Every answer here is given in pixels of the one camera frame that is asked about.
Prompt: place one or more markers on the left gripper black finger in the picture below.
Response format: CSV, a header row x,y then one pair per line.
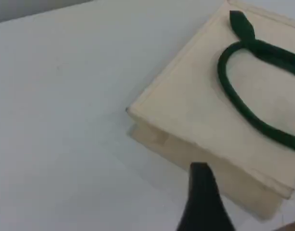
x,y
205,207

